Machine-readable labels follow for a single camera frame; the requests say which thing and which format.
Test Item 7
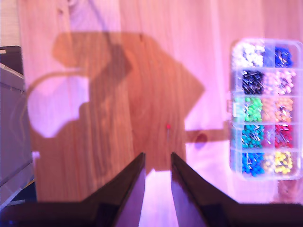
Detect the pale grey box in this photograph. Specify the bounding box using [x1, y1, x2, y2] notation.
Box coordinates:
[0, 62, 36, 206]

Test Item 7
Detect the clear plastic pin organizer box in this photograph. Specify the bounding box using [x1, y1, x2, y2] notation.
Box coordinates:
[229, 37, 303, 182]

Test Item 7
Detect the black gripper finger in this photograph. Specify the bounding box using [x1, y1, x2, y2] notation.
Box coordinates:
[171, 152, 239, 227]
[81, 152, 146, 227]

